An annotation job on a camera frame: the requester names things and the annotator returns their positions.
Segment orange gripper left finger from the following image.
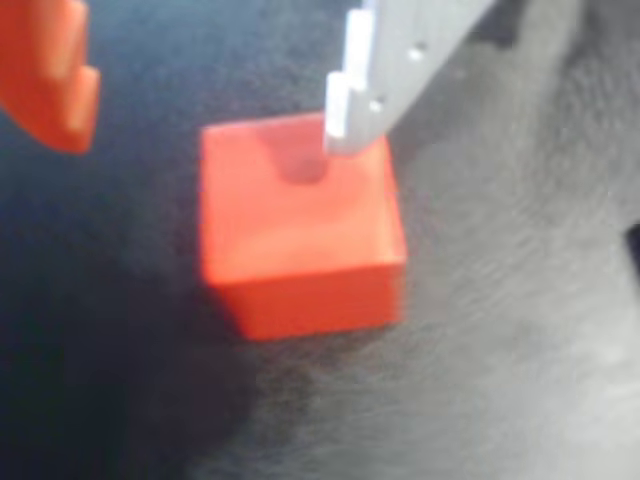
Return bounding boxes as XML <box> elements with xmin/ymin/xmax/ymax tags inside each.
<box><xmin>0</xmin><ymin>0</ymin><xmax>102</xmax><ymax>154</ymax></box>

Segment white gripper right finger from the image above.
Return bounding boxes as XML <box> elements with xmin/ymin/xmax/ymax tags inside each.
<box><xmin>323</xmin><ymin>0</ymin><xmax>501</xmax><ymax>158</ymax></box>

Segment red cube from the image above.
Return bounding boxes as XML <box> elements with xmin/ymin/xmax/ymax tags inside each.
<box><xmin>198</xmin><ymin>113</ymin><xmax>408</xmax><ymax>342</ymax></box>

